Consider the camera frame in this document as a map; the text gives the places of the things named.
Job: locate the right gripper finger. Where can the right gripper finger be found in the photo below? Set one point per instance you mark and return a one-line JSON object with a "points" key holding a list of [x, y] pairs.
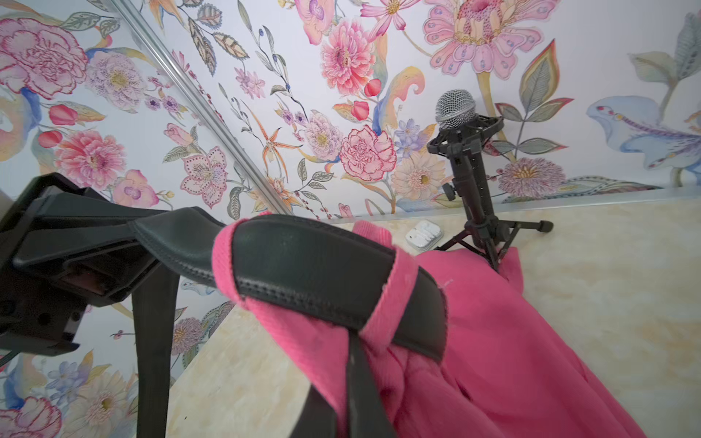
{"points": [[64, 248]]}

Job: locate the pink trousers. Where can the pink trousers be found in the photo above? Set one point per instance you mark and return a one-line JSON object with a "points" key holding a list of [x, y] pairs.
{"points": [[505, 372]]}

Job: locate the small white case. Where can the small white case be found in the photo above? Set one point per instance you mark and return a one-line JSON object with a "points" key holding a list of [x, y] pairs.
{"points": [[424, 235]]}

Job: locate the black microphone on tripod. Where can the black microphone on tripod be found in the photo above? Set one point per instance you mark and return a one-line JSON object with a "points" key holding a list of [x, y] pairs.
{"points": [[463, 135]]}

